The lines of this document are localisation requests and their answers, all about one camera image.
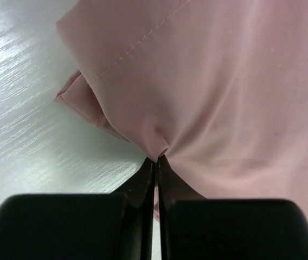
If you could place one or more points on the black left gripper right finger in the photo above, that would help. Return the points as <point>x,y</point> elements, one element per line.
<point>227,228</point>

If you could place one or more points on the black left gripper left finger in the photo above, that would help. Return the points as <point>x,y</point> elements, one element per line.
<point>116,225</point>

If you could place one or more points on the light pink trousers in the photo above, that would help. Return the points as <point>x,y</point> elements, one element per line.
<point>218,87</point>

